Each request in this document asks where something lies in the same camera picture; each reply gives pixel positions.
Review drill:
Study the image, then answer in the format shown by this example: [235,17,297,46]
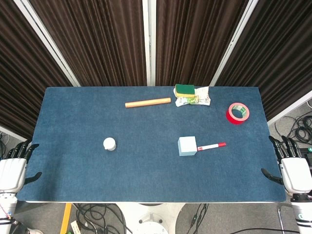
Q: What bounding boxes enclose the red and white marker pen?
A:
[196,142,227,152]

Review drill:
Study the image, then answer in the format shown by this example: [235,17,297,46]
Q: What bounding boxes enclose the small white jar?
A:
[102,137,117,152]

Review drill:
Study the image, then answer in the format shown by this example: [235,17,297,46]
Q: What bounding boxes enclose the black floor cable bundle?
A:
[72,203,134,234]
[274,114,312,147]

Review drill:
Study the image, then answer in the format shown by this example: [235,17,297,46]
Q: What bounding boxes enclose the wooden rod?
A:
[125,97,172,109]

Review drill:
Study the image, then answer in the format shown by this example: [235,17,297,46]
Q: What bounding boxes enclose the green and yellow sponge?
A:
[175,84,196,98]

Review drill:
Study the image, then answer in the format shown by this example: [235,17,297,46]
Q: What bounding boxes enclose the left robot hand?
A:
[0,140,42,195]

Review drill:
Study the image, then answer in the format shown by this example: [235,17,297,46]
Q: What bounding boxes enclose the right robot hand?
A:
[260,135,312,196]

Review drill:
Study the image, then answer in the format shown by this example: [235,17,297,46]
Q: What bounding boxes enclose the yellow floor tape strip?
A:
[59,203,73,234]

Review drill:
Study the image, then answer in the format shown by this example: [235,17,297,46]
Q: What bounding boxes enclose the light blue cube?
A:
[177,136,198,157]

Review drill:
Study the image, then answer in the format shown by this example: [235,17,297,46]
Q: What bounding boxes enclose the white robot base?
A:
[116,202,186,234]

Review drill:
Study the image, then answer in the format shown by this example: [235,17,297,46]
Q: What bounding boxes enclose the crumpled white printed wrapper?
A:
[173,86,211,107]

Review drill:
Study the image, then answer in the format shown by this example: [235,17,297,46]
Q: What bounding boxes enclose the dark brown curtain panel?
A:
[214,0,312,122]
[0,0,74,140]
[155,0,250,87]
[29,0,147,87]

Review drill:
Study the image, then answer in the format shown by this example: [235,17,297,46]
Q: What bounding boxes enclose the blue table mat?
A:
[17,86,287,203]

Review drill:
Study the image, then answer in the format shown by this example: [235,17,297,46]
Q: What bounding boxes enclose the red tape roll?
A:
[226,102,250,125]

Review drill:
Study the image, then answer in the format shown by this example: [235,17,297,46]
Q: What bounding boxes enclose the white partition frame post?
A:
[209,0,259,87]
[142,0,157,86]
[14,0,81,87]

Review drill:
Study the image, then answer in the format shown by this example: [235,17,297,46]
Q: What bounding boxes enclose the black box with green light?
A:
[297,147,312,172]

